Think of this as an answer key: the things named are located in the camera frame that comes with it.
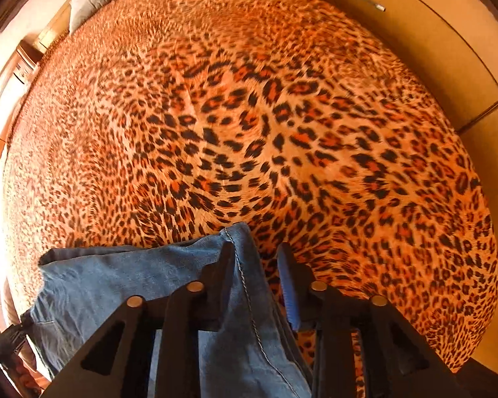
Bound wooden nightstand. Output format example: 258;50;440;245
12;40;41;87

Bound leopard print blanket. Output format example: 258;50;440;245
2;0;498;398

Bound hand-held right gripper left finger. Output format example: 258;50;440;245
41;240;237;398

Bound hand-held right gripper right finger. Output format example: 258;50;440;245
276;242;465;398

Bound wooden headboard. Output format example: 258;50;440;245
37;20;72;52

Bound blue denim pants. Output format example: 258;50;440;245
23;222;316;398

